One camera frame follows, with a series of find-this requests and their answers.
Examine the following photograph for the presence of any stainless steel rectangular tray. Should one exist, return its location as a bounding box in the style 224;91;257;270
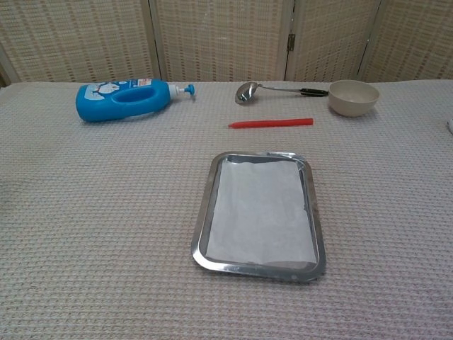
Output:
190;151;328;285

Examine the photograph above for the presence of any steel ladle black handle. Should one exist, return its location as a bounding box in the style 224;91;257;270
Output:
234;81;330;106

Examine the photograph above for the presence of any beige round bowl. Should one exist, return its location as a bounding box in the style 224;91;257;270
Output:
327;79;381;118

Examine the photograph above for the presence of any red candle stick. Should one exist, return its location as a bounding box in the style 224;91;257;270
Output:
227;118;314;130

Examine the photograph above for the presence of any white woven tablecloth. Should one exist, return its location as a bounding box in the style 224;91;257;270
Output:
0;79;453;340

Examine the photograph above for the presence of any white paper sheet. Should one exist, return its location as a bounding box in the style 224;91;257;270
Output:
205;161;318;265

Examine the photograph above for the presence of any blue pump detergent bottle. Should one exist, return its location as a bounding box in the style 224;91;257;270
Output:
74;78;197;123

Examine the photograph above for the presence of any beige woven folding screen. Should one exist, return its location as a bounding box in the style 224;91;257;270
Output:
0;0;453;89

